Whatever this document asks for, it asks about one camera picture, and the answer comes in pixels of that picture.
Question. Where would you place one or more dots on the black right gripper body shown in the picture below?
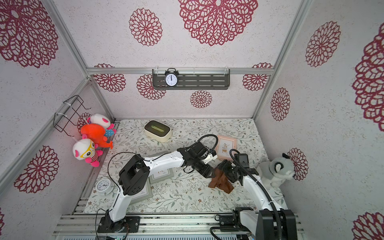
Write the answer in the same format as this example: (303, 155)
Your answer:
(229, 171)

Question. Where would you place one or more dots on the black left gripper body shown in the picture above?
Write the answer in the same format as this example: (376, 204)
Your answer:
(201, 166)

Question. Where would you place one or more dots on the brown cloth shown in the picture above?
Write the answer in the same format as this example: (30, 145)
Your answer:
(221, 182)

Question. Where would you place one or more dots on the green picture frame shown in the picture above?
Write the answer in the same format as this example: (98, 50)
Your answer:
(144, 194)
(161, 176)

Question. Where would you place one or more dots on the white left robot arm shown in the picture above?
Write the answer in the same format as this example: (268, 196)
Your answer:
(134, 175)

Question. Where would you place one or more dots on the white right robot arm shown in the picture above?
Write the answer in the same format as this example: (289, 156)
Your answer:
(271, 221)

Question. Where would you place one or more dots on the grey husky plush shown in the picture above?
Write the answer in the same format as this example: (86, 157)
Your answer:
(274, 173)

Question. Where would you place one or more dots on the cream tissue box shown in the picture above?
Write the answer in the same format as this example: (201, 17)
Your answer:
(158, 131)

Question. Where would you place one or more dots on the black alarm clock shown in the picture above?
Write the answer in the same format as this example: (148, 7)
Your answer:
(171, 77)

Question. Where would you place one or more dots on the white alarm clock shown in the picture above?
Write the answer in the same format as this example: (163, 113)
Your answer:
(104, 187)

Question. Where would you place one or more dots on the white pink plush toy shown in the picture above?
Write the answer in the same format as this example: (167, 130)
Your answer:
(101, 120)

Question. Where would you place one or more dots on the orange plush toy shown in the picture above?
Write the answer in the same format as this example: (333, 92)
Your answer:
(97, 134)

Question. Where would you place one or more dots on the white plush with glasses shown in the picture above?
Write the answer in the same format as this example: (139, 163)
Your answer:
(86, 150)

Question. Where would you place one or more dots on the pink picture frame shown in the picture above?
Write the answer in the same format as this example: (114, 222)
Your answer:
(225, 144)

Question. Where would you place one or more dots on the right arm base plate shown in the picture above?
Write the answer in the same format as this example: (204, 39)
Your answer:
(226, 221)

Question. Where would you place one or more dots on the grey wall shelf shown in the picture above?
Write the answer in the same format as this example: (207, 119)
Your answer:
(194, 81)

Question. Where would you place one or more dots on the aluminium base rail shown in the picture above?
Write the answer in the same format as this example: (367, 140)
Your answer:
(149, 225)

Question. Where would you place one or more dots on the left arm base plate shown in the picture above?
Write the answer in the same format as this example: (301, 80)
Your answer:
(126, 225)

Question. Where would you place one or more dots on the black wire basket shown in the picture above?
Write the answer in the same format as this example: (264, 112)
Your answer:
(62, 120)

